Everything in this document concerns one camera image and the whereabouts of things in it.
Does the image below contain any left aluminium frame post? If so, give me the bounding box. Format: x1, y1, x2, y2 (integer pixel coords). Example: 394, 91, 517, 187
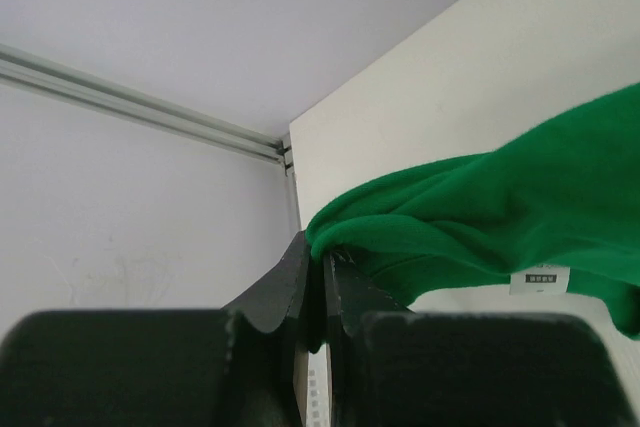
1, 45, 293, 169

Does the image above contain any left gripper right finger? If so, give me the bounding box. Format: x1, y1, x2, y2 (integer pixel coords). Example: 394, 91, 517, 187
323, 251, 409, 426

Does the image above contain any green t shirt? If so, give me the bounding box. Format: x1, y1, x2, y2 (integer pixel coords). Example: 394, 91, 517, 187
306, 85, 639, 339

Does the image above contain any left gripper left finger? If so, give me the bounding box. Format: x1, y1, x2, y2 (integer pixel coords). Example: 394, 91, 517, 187
219, 232, 310, 426

